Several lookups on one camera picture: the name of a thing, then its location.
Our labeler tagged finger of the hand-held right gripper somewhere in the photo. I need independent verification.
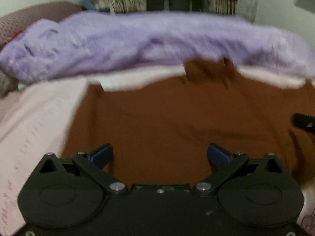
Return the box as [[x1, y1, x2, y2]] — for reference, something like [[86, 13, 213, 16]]
[[291, 112, 315, 135]]

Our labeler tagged pile of blue white clothes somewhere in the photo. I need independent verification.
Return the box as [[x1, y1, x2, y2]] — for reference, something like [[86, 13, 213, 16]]
[[84, 0, 112, 13]]

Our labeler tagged purple duvet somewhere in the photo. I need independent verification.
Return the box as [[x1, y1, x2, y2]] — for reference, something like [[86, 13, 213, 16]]
[[0, 11, 315, 84]]

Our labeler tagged brown padded jacket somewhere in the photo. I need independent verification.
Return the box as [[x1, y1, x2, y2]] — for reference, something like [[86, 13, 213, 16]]
[[60, 56, 315, 185]]

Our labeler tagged brown pillow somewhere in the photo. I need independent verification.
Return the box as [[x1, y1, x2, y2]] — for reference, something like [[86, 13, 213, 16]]
[[0, 1, 85, 48]]

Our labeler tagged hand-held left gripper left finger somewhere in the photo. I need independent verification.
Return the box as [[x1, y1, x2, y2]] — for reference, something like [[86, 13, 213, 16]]
[[37, 143, 128, 197]]

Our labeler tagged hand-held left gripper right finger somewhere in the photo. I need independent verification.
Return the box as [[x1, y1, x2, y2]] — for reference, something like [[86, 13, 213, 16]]
[[193, 143, 289, 197]]

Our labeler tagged plastic covered standing fan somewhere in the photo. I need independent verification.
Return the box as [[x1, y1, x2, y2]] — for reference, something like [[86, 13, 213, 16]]
[[239, 0, 259, 23]]

